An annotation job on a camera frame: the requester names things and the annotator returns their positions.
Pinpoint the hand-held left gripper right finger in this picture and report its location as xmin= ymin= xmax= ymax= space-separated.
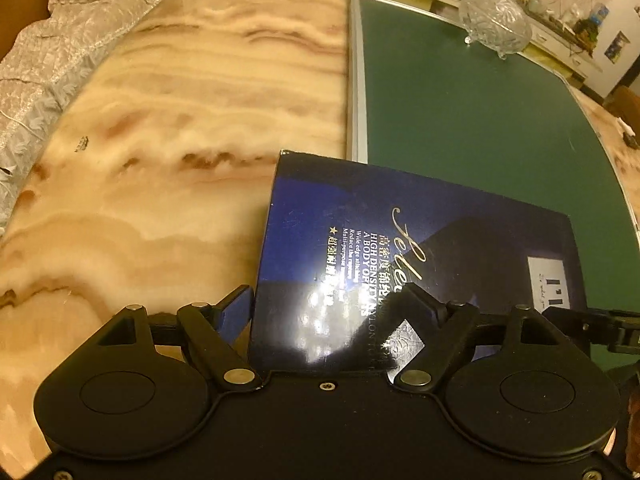
xmin=389 ymin=282 xmax=564 ymax=392

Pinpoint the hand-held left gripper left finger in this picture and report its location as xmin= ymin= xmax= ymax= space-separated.
xmin=96 ymin=284 xmax=262 ymax=393

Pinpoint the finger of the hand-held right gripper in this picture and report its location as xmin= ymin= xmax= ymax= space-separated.
xmin=542 ymin=307 xmax=640 ymax=357

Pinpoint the dark blue printed box lid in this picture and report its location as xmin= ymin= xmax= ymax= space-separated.
xmin=247 ymin=150 xmax=589 ymax=379

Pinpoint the marble desktop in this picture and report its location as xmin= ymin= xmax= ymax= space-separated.
xmin=0 ymin=0 xmax=640 ymax=476

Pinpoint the black remote control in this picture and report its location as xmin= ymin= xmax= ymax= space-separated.
xmin=620 ymin=118 xmax=640 ymax=149

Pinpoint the brown leather armchair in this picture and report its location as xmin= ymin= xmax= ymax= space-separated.
xmin=604 ymin=85 xmax=640 ymax=126

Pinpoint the lidded glass candy bowl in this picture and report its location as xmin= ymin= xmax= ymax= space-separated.
xmin=459 ymin=0 xmax=534 ymax=61

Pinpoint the green board with metal frame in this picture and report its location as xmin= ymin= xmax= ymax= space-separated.
xmin=347 ymin=0 xmax=640 ymax=312

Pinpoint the blue wall poster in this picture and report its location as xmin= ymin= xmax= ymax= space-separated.
xmin=604 ymin=31 xmax=630 ymax=64

